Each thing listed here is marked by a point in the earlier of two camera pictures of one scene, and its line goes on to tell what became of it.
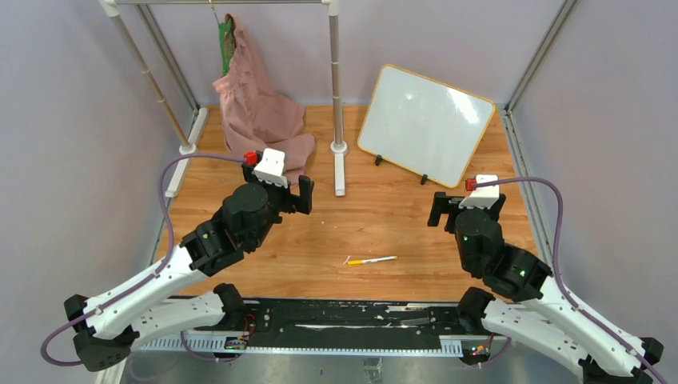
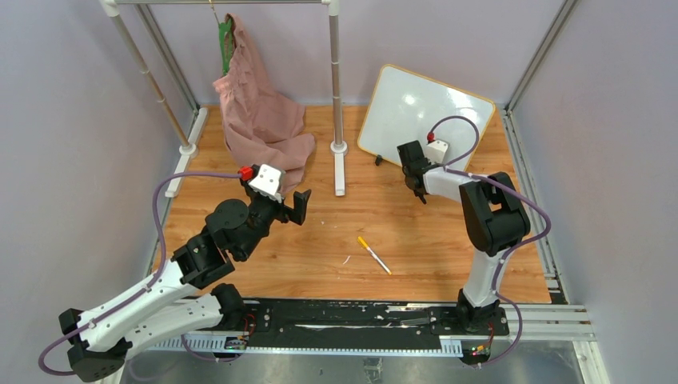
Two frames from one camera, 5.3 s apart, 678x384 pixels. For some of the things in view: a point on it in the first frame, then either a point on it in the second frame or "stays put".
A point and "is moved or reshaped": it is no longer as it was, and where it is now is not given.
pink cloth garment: x=256 y=116 stays put
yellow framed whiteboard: x=424 y=126 stays put
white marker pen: x=354 y=262 is moved or reshaped
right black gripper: x=443 y=203 to x=432 y=163
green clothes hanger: x=226 y=39 stays put
